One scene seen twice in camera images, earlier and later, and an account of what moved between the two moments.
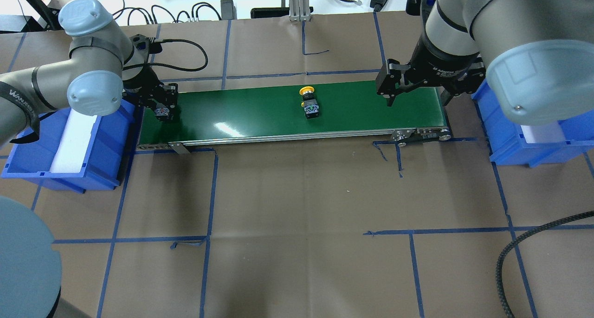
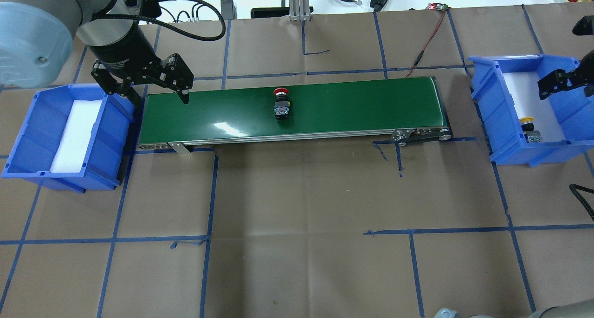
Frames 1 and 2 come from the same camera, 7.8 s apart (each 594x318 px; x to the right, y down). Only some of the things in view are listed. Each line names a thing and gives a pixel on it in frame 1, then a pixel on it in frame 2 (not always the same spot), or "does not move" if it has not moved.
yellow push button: x=310 y=104 to x=528 y=127
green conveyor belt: x=223 y=116 does not move
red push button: x=162 y=112 to x=281 y=105
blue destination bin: x=506 y=143 does not move
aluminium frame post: x=299 y=0 does not move
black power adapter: x=229 y=10 does not move
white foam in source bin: x=74 y=143 does not move
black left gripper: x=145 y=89 to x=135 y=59
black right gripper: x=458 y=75 to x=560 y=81
